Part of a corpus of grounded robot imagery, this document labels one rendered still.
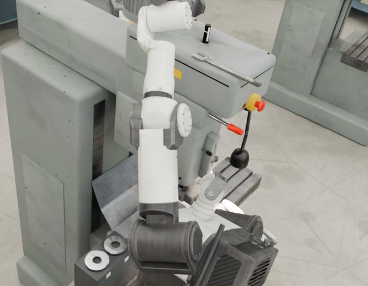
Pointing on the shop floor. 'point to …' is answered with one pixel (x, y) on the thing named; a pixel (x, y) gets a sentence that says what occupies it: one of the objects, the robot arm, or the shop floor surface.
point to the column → (57, 155)
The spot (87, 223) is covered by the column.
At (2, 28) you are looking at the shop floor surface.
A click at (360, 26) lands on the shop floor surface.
